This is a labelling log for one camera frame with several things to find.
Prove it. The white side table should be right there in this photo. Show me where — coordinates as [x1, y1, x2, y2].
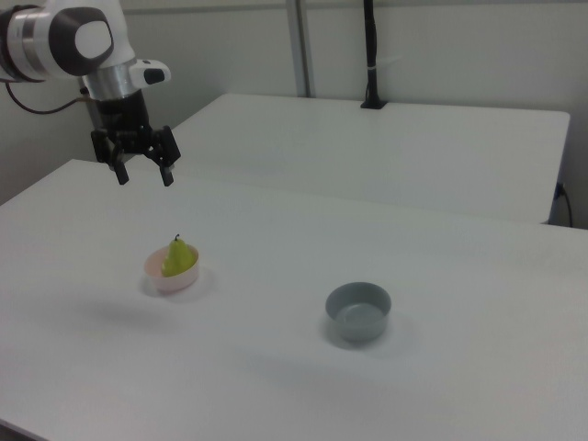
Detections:
[170, 93, 572, 226]

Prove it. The black power cable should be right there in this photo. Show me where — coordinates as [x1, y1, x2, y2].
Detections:
[554, 181, 576, 227]

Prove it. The pink bowl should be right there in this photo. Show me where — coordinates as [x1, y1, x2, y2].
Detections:
[143, 244, 202, 295]

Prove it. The dark gripper cable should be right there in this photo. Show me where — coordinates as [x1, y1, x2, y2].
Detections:
[3, 80, 91, 115]

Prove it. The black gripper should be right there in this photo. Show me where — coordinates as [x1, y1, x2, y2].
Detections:
[86, 89, 182, 187]

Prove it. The green pear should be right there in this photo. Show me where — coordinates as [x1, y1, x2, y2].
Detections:
[160, 232, 195, 278]

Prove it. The aluminium profile column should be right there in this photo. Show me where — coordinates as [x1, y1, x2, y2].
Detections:
[284, 0, 318, 98]

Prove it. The black camera pole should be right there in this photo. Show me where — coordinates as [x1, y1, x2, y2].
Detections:
[359, 0, 388, 110]

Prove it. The grey bowl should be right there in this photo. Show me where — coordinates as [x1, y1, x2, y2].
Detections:
[324, 281, 392, 343]

